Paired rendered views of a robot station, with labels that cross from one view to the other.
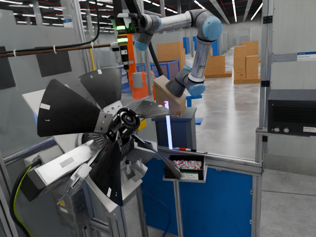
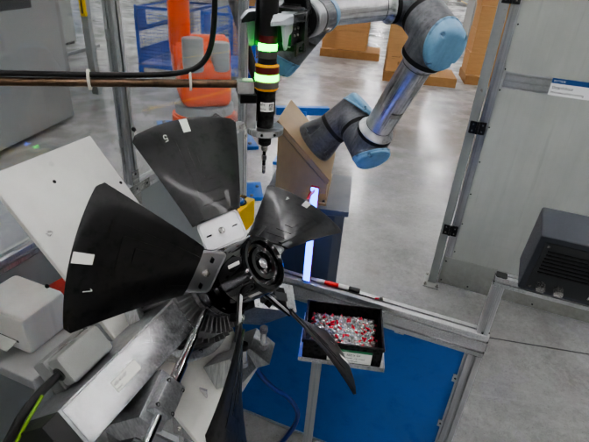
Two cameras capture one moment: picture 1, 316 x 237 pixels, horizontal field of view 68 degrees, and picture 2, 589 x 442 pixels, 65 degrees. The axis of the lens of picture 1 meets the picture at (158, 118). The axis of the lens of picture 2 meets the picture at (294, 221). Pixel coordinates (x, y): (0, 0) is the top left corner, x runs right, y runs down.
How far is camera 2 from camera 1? 41 cm
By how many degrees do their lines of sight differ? 16
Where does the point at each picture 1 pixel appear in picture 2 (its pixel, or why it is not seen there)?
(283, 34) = (536, 33)
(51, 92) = (97, 220)
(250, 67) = not seen: hidden behind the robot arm
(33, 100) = (16, 191)
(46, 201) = not seen: hidden behind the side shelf
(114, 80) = (222, 154)
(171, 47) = not seen: outside the picture
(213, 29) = (447, 49)
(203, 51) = (410, 88)
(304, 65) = (557, 104)
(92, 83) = (168, 158)
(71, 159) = (134, 364)
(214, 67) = (346, 35)
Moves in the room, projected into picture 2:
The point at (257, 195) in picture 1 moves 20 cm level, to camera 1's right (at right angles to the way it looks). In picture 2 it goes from (464, 384) to (523, 379)
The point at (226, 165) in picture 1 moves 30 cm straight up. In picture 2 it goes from (419, 329) to (442, 243)
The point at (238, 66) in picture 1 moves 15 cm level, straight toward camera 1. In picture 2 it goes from (398, 44) to (398, 46)
